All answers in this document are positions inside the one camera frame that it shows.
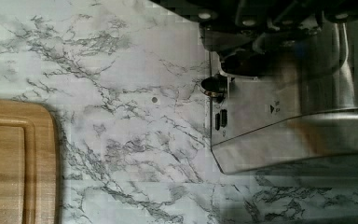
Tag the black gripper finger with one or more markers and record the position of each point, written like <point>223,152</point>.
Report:
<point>238,30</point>

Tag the bamboo cutting board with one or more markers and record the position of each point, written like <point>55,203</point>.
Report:
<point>29,165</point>

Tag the stainless steel toaster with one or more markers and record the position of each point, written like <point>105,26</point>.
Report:
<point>295,105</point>

